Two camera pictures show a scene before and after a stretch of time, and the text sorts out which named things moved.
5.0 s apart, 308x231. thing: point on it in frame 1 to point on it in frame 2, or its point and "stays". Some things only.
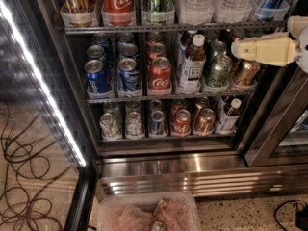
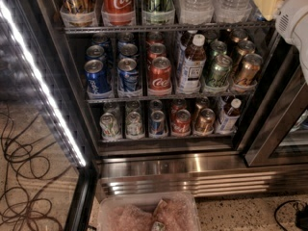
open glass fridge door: x=48 y=124 stays
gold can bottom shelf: x=205 y=121 stays
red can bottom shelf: x=181 y=125 stays
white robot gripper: x=303 y=47 to x=291 y=19
